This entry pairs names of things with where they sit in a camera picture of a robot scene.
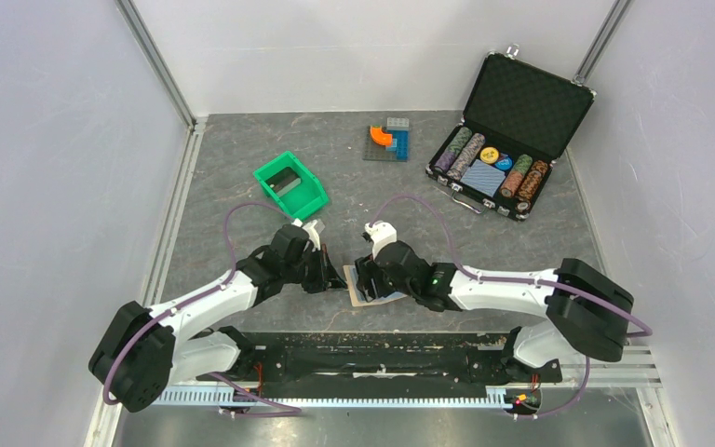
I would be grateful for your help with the beige leather card holder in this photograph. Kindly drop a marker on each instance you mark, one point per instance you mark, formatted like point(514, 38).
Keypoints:
point(359, 300)

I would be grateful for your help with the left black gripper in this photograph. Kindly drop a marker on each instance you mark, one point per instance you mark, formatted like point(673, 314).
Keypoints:
point(327, 277)

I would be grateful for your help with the white slotted cable duct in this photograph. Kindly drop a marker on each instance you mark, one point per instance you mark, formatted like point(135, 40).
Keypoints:
point(222, 395)

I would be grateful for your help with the orange curved lego piece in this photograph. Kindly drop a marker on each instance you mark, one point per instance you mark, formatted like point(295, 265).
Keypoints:
point(381, 136)

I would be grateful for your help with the grey lego brick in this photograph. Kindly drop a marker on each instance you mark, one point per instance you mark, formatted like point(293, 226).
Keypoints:
point(397, 124)

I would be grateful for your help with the purple green chip stack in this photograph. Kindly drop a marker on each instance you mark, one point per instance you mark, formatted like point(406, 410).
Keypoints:
point(453, 149)

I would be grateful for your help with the yellow dealer chip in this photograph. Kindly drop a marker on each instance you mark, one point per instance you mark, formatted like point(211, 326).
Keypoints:
point(489, 155)

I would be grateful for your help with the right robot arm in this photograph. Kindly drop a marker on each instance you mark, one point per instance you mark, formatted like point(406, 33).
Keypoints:
point(581, 310)

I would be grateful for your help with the green plastic bin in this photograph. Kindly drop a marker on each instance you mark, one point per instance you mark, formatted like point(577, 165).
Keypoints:
point(303, 201)

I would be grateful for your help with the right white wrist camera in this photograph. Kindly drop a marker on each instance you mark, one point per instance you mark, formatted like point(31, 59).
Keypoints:
point(379, 234)

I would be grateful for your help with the grey lego baseplate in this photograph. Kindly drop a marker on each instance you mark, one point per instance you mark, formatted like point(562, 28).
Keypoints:
point(374, 152)

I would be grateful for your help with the blue dealer chip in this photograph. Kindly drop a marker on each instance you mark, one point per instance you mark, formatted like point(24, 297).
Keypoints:
point(504, 163)

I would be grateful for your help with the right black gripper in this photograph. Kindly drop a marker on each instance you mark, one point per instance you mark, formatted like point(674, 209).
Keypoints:
point(367, 270)

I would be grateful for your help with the pink grey chip stack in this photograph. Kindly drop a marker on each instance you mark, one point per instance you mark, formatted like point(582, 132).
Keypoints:
point(466, 156)

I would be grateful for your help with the blue lego bricks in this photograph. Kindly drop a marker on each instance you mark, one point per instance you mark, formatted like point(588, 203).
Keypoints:
point(399, 148)

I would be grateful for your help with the orange black chip stack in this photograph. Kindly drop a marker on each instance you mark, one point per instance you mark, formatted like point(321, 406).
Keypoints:
point(530, 184)

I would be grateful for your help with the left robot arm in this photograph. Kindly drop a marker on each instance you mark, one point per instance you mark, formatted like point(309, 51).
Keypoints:
point(146, 349)

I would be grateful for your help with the blue playing card deck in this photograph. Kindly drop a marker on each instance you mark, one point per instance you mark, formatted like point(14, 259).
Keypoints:
point(484, 178)

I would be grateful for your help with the black poker chip case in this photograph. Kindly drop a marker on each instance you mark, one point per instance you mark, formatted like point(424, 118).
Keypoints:
point(521, 110)

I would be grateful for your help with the dark card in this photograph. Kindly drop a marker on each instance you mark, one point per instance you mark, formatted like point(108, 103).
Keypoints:
point(284, 181)

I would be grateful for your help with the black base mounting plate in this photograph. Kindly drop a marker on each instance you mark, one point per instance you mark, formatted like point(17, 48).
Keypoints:
point(381, 364)

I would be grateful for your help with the green red chip stack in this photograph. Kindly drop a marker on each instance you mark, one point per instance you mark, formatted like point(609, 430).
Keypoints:
point(516, 176)

